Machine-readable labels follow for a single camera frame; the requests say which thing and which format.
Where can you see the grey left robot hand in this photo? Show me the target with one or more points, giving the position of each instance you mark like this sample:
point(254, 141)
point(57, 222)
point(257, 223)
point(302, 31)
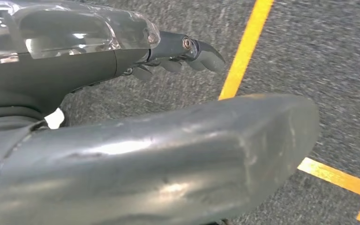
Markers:
point(167, 161)

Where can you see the small white tag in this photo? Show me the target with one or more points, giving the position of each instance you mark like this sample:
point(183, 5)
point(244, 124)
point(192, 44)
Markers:
point(55, 119)

